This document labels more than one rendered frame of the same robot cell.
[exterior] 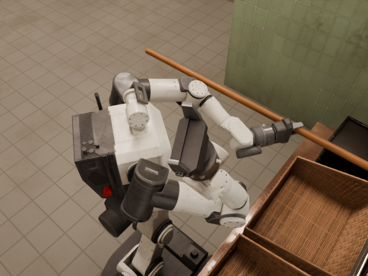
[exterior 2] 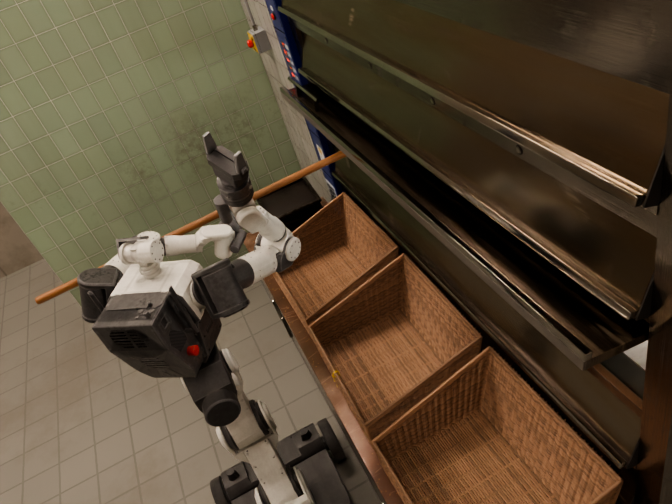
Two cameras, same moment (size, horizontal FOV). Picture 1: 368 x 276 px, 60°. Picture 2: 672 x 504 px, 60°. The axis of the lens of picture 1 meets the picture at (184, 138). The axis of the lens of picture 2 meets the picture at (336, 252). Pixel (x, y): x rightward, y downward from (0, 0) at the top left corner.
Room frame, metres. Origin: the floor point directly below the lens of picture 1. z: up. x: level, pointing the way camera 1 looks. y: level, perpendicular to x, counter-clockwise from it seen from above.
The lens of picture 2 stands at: (-0.61, 0.95, 2.34)
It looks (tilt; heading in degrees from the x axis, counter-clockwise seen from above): 37 degrees down; 308
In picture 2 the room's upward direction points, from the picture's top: 20 degrees counter-clockwise
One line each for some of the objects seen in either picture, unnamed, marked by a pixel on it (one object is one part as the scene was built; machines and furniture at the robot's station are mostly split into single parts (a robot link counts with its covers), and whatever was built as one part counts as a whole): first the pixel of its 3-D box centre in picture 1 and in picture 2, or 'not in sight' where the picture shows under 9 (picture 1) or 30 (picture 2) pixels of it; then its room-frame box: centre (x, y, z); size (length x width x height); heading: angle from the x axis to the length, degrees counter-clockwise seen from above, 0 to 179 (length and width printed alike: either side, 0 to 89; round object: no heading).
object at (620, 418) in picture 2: not in sight; (436, 248); (0.10, -0.48, 1.02); 1.79 x 0.11 x 0.19; 140
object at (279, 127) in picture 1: (273, 132); not in sight; (0.84, -0.36, 1.19); 0.12 x 0.10 x 0.13; 105
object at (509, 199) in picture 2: not in sight; (407, 115); (0.10, -0.48, 1.54); 1.79 x 0.11 x 0.19; 140
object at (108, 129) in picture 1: (125, 153); (165, 318); (0.68, 0.21, 1.26); 0.34 x 0.30 x 0.36; 15
